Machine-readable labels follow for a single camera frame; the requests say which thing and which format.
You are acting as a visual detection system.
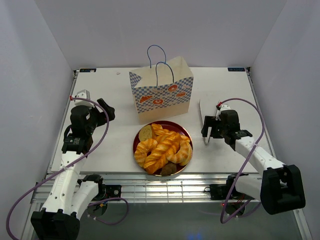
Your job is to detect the metal serving tongs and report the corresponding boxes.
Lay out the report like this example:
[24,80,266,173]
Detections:
[199,97,212,127]

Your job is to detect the oval golden bread roll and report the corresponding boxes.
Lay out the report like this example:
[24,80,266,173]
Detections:
[179,142,193,166]

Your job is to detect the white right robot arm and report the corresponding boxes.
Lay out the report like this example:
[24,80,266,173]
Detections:
[201,109,306,215]

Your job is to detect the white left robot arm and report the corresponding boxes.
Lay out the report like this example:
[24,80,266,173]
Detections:
[30,96,115,240]

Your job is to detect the checkered paper bag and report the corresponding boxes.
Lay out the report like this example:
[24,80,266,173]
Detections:
[129,48,194,124]

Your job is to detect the brown chocolate bread lump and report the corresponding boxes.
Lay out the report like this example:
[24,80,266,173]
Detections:
[160,162,177,176]

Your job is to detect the long twisted bread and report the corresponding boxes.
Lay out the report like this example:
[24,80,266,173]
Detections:
[143,132,181,175]

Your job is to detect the left blue corner label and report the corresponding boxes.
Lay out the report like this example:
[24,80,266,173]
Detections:
[79,68,97,73]

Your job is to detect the blue corner label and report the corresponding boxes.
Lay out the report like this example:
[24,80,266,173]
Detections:
[227,67,246,72]
[79,68,97,73]

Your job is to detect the right blue corner label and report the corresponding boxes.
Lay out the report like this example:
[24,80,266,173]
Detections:
[227,67,246,72]

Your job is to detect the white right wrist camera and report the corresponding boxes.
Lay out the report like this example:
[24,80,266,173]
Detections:
[215,102,232,119]

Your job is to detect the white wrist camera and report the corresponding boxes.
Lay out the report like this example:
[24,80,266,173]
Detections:
[69,89,94,108]
[215,102,232,119]

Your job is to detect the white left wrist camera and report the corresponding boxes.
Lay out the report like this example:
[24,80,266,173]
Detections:
[69,89,94,108]

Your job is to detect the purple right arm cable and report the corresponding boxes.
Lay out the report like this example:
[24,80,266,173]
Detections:
[217,97,266,225]

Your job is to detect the round glazed ring bread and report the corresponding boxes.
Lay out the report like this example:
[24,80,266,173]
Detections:
[134,138,158,168]

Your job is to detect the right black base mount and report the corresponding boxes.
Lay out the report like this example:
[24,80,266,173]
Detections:
[204,184,252,201]

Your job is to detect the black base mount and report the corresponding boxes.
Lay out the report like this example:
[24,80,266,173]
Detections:
[204,184,252,201]
[96,184,122,200]

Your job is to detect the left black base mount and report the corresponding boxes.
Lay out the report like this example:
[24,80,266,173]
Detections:
[96,184,122,200]

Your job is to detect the aluminium frame rail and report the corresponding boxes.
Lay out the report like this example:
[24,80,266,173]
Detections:
[31,172,283,205]

